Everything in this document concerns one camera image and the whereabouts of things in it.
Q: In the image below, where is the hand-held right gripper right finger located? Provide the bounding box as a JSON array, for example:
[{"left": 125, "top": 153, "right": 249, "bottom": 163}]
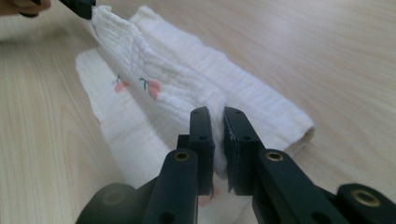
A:
[{"left": 222, "top": 106, "right": 350, "bottom": 224}]

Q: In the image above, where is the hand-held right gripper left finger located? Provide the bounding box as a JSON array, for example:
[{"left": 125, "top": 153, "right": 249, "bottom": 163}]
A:
[{"left": 141, "top": 106, "right": 216, "bottom": 224}]

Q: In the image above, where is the white cloth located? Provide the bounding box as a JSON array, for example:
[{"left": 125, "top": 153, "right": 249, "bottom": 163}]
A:
[{"left": 75, "top": 5, "right": 316, "bottom": 224}]

